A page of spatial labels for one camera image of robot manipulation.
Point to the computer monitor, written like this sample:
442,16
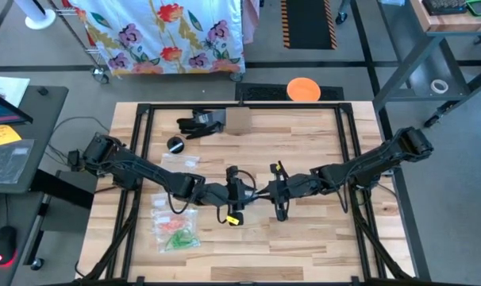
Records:
2,111

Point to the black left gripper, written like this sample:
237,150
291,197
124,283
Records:
232,194

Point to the white tape roll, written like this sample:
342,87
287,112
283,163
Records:
432,86

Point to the green rubber band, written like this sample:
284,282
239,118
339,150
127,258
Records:
179,239

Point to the small brown cardboard box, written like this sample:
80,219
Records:
238,121

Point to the pink cloth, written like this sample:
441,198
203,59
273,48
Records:
251,20

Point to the clear plastic zip bag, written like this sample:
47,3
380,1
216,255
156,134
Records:
161,200
177,218
181,161
185,247

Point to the white paper sheet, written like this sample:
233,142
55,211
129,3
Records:
10,89

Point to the black caster wheel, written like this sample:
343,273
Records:
341,17

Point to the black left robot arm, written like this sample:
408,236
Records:
145,171

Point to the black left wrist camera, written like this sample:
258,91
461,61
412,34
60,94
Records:
234,218

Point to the black power adapter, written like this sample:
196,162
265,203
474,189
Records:
74,158

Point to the black mat with hazard stripes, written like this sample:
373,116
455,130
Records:
308,24

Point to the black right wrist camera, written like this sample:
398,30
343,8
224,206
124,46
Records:
278,167

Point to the gray workbench with wooden top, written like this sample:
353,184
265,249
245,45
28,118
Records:
403,70

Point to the green plastic tray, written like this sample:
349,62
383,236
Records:
472,12

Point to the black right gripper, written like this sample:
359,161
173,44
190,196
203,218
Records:
292,186

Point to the orange rubber band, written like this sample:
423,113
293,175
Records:
171,226

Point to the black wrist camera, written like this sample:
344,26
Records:
234,218
278,167

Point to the orange bowl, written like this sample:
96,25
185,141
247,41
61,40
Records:
304,89

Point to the black round desk knob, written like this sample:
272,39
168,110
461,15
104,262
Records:
43,91

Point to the white floral cloth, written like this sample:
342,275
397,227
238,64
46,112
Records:
165,35

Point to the black desk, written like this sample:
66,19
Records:
52,115

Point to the black and gray work glove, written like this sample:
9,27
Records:
201,125

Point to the black computer mouse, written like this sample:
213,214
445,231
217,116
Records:
3,242

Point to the white round pedestal base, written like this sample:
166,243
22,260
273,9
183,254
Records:
40,22

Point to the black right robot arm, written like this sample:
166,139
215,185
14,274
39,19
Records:
367,163

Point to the black ribbed floor mat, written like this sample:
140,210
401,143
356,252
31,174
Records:
256,93

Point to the yellow sticky note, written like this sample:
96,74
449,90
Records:
2,135

